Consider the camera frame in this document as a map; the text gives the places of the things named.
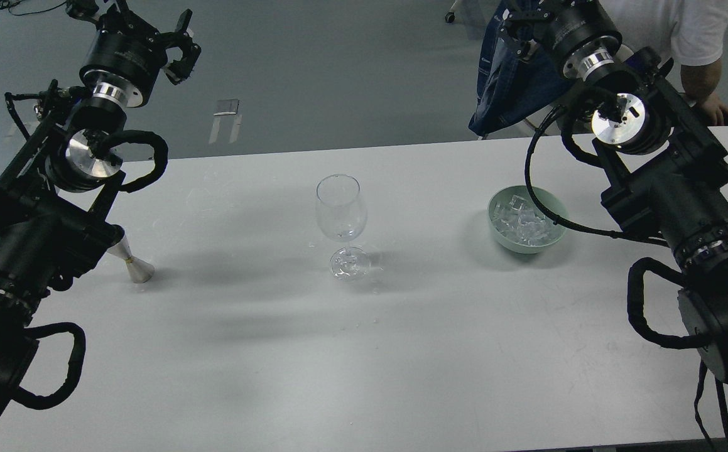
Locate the white tape floor marker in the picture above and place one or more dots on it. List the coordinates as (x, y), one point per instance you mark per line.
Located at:
(226, 121)

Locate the person in white shirt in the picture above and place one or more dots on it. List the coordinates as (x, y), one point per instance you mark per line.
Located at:
(689, 32)

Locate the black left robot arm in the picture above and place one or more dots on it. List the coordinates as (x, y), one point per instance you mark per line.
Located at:
(57, 192)

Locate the green bowl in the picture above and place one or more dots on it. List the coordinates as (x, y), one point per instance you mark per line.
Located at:
(521, 190)

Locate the clear wine glass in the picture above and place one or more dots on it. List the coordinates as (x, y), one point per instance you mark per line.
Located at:
(341, 215)

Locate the pile of ice cubes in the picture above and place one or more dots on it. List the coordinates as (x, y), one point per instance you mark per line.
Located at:
(517, 221)

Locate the steel cocktail jigger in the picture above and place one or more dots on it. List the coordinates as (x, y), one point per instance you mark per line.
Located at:
(139, 271)

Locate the blue jeans on chair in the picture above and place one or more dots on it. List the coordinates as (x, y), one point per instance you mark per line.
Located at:
(510, 89)

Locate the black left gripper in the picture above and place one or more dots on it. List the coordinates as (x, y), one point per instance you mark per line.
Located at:
(125, 51)

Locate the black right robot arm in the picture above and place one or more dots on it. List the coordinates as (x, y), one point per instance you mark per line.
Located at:
(665, 170)

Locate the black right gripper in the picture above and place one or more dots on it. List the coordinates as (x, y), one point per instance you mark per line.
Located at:
(580, 38)

